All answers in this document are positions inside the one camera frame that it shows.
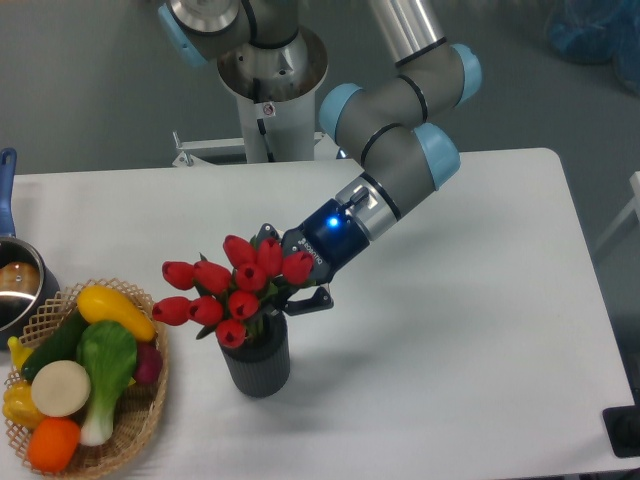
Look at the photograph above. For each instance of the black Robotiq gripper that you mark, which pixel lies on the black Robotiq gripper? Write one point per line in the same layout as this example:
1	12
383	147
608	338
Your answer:
332	239

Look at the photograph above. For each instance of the red tulip bouquet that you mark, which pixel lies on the red tulip bouquet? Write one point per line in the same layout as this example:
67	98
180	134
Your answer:
230	300

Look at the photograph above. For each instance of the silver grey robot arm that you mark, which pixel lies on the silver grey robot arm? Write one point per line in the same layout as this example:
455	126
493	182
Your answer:
273	66

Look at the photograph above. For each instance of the grey ribbed vase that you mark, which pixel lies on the grey ribbed vase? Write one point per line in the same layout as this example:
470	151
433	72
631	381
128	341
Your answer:
263	369

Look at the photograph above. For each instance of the purple red onion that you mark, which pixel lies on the purple red onion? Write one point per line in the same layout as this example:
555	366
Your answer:
149	364

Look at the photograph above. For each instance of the yellow squash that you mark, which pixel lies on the yellow squash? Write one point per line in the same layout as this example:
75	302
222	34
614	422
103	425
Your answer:
100	303

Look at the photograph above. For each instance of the green bok choy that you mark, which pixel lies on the green bok choy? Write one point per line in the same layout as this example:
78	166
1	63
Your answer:
108	353

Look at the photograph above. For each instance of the woven wicker basket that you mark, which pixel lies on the woven wicker basket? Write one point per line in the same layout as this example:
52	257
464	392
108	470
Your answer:
137	413

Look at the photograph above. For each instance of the green cucumber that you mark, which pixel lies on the green cucumber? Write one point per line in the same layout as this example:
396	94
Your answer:
60	345

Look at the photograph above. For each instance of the cream round bun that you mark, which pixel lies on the cream round bun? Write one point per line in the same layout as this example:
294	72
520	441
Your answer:
61	388

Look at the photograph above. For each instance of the yellow banana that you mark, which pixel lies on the yellow banana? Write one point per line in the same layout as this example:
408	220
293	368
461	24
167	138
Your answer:
19	352

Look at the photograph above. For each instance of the orange fruit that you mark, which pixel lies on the orange fruit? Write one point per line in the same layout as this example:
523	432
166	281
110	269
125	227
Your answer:
53	444

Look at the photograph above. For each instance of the yellow bell pepper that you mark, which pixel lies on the yellow bell pepper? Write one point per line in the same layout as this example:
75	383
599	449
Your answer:
19	406

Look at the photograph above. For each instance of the black device at table edge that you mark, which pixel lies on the black device at table edge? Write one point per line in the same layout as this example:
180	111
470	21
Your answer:
622	426

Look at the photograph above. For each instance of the blue plastic bag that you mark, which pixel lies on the blue plastic bag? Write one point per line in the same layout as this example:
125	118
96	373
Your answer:
598	32

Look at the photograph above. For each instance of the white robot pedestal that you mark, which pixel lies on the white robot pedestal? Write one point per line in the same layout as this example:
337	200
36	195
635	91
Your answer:
271	131

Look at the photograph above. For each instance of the blue handled saucepan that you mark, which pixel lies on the blue handled saucepan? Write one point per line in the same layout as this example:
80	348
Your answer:
26	281

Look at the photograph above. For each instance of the white chair frame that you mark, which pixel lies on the white chair frame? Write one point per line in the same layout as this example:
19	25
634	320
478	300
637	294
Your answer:
622	224

